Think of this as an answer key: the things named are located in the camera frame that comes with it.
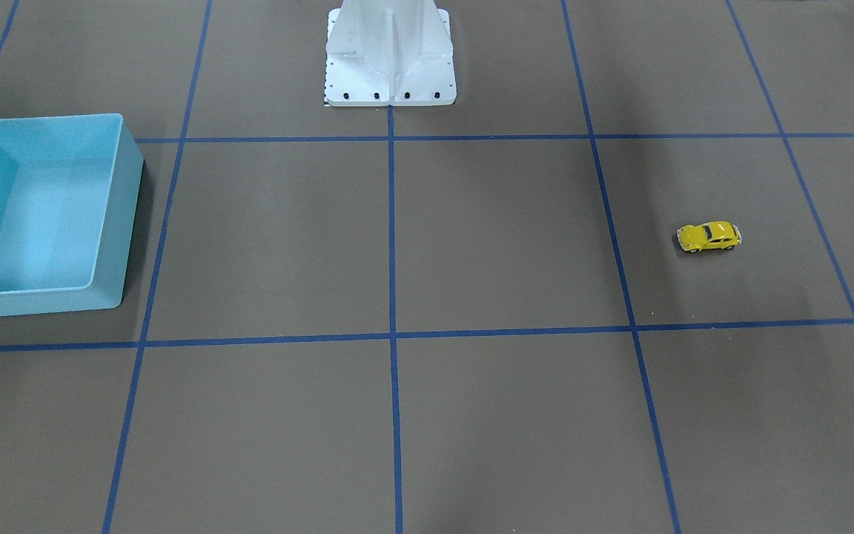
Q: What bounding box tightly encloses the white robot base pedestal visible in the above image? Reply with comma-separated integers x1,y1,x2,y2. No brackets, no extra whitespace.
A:
323,1,457,108

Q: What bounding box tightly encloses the light blue plastic bin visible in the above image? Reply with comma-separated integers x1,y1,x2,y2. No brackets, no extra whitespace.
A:
0,113,145,317

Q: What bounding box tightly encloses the yellow beetle toy car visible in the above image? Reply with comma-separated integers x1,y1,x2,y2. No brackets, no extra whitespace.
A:
675,220,743,254

